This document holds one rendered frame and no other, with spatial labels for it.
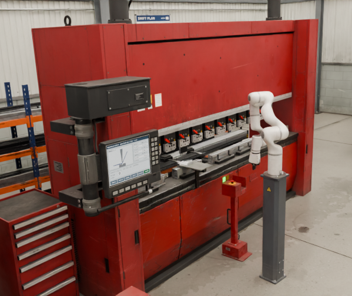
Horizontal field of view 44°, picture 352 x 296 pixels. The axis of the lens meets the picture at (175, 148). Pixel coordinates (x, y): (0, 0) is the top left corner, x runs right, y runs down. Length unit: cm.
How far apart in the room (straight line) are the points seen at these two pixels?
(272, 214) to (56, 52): 222
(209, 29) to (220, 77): 52
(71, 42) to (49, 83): 47
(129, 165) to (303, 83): 344
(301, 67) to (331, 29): 598
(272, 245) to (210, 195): 83
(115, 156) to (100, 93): 40
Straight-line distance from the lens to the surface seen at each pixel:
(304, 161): 595
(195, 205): 422
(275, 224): 390
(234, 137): 527
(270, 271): 413
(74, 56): 330
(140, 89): 279
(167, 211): 390
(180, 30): 392
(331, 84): 1174
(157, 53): 373
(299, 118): 584
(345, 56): 1152
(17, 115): 489
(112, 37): 312
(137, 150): 280
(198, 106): 419
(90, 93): 256
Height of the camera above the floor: 223
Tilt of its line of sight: 15 degrees down
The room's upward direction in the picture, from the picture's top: 3 degrees counter-clockwise
